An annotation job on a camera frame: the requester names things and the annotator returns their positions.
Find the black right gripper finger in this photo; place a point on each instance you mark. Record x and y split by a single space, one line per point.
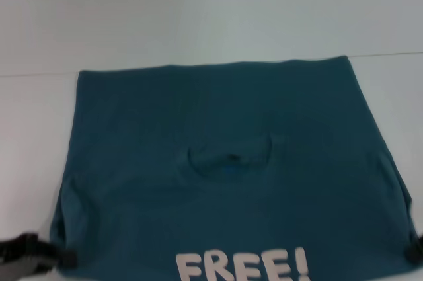
414 249

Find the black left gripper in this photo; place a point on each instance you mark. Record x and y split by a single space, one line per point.
24 256

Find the teal blue t-shirt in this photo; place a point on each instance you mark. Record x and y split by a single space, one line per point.
231 148

